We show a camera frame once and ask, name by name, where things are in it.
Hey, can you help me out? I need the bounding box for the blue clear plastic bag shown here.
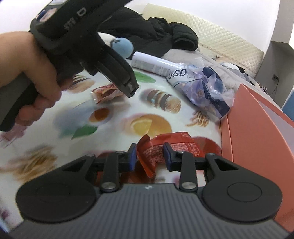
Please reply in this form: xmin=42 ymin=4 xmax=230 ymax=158
xmin=166 ymin=64 xmax=235 ymax=120

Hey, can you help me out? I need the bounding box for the person left hand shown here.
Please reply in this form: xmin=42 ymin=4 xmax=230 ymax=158
xmin=1 ymin=31 xmax=73 ymax=126

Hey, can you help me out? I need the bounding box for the white cylindrical tube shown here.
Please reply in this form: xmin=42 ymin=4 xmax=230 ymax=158
xmin=131 ymin=52 xmax=188 ymax=79

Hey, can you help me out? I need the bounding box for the penguin plush toy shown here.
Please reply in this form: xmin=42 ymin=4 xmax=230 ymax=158
xmin=98 ymin=32 xmax=134 ymax=59

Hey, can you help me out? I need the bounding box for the cream quilted headboard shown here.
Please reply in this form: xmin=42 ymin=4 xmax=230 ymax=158
xmin=143 ymin=3 xmax=264 ymax=78

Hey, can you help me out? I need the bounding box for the black jacket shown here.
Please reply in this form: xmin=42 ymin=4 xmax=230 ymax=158
xmin=99 ymin=7 xmax=199 ymax=58

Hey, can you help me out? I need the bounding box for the small red orange packet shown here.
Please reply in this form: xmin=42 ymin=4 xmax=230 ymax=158
xmin=90 ymin=84 xmax=124 ymax=104

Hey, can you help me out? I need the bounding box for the fruit print tablecloth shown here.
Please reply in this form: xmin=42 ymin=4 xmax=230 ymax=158
xmin=1 ymin=71 xmax=221 ymax=231

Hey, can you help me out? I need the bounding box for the pink cardboard box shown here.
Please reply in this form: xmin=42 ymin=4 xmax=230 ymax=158
xmin=221 ymin=84 xmax=293 ymax=231

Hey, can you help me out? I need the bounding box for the red brown snack packet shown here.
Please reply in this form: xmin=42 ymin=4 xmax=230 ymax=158
xmin=136 ymin=131 xmax=205 ymax=179

